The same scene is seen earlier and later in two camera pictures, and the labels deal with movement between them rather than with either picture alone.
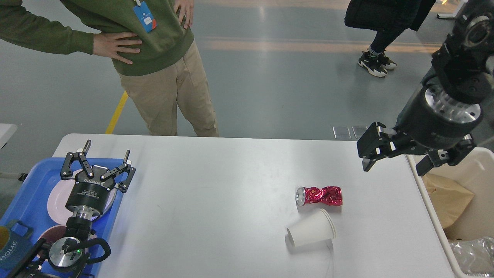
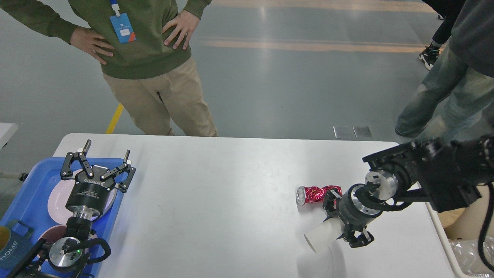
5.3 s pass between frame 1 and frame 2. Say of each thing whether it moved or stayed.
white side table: stayed
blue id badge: moved
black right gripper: moved
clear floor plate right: stayed
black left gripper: stayed
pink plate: stayed
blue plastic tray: stayed
